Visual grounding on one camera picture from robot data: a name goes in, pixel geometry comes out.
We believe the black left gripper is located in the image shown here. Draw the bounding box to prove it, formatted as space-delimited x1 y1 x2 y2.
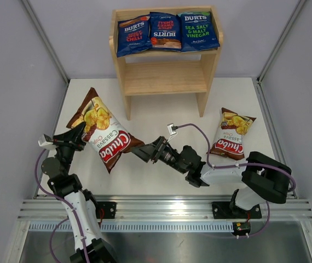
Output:
51 122 88 174

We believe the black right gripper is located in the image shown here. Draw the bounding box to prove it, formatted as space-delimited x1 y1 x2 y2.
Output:
131 136 188 174

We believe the Chuba cassava chips bag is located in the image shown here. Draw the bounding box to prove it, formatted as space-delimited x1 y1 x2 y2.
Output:
209 107 256 161
66 87 145 173

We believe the large Burts sweet chilli bag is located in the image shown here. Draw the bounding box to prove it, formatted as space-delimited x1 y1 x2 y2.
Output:
117 15 152 58

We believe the small Burts sweet chilli bag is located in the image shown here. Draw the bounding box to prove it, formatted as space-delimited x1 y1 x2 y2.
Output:
149 12 182 52

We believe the Burts sea salt vinegar bag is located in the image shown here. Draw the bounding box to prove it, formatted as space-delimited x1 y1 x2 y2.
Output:
177 12 220 53

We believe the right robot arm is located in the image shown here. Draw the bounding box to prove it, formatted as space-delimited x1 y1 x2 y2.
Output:
131 136 294 219

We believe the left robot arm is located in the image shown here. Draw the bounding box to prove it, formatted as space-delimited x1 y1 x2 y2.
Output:
38 122 117 262

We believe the wooden two-tier shelf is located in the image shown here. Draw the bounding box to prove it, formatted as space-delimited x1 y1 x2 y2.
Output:
109 5 224 120

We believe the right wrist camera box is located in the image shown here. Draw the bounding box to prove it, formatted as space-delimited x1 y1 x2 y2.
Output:
167 123 177 142

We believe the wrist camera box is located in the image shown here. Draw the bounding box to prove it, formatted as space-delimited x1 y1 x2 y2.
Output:
38 134 55 151
167 123 177 142

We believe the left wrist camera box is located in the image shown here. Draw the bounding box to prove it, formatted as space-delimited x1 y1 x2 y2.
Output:
38 134 55 151

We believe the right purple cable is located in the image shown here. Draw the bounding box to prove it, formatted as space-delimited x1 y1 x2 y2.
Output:
175 123 297 239

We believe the aluminium rail base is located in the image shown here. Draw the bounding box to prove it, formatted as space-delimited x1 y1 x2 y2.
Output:
18 193 312 233

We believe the white slotted cable duct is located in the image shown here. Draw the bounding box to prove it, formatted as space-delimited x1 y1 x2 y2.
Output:
29 221 234 233

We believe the left aluminium frame post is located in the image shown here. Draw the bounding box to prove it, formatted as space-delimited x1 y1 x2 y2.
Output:
19 0 70 85

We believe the aluminium frame post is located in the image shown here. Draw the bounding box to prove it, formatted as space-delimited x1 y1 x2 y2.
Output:
19 0 70 85
256 0 308 85

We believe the right aluminium frame post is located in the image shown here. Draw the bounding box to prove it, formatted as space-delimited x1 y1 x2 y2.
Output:
256 0 308 85

